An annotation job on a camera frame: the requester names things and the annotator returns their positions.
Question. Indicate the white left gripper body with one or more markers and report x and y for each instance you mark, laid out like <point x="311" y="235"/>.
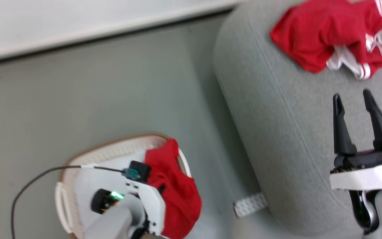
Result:
<point x="153" y="205"/>

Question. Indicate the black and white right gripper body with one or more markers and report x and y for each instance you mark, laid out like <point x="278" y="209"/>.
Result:
<point x="366" y="176"/>

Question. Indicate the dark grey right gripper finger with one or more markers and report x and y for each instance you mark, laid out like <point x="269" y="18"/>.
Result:
<point x="342" y="132"/>
<point x="380" y="126"/>

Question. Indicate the plain red garment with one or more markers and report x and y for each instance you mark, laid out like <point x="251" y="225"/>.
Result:
<point x="177" y="199"/>

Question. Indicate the red garment with white stripes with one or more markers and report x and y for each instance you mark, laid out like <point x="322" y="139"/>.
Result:
<point x="310" y="33"/>

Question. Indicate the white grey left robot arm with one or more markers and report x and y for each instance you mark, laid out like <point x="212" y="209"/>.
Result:
<point x="111" y="225"/>

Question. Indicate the pale perforated laundry basket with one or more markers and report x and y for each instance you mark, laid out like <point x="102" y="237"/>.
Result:
<point x="111" y="152"/>

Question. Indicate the light grey fabric sofa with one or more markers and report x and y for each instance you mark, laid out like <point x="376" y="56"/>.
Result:
<point x="277" y="132"/>

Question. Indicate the white perforated block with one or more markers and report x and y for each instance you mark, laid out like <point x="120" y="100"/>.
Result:
<point x="249" y="204"/>

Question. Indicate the dark grey baseboard strip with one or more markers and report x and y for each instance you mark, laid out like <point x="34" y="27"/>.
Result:
<point x="104" y="38"/>

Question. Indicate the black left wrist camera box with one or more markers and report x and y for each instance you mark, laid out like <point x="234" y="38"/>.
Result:
<point x="142" y="170"/>

